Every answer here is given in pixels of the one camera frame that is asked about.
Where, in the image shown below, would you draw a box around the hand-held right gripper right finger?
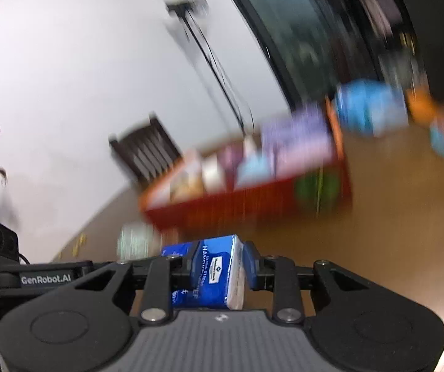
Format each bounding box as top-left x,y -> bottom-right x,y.
244,240 -> 377,324

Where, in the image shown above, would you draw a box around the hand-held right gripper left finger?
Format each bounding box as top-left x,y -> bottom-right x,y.
44,254 -> 193,324

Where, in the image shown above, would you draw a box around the blue tissue pack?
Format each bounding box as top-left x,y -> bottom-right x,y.
161,234 -> 249,311

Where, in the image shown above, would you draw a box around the red cardboard box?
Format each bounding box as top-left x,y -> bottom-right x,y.
138,99 -> 353,230

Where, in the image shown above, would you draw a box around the iridescent white pouch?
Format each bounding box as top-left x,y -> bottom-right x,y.
116,222 -> 161,261

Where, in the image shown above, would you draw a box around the yellow crumbs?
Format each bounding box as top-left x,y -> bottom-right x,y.
56,232 -> 88,259

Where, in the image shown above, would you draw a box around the dark wooden chair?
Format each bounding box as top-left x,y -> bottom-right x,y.
109,113 -> 183,188

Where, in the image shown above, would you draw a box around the folded purple towel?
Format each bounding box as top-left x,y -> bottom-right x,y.
262,103 -> 331,146

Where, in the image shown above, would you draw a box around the large blue tissue package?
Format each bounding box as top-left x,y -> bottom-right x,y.
333,78 -> 407,137

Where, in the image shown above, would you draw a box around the studio light on stand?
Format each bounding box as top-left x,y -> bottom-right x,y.
165,0 -> 256,137

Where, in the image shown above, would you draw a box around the orange packet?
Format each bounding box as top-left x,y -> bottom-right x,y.
405,88 -> 440,125

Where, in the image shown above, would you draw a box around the glass sliding door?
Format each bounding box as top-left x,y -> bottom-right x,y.
214,0 -> 432,106

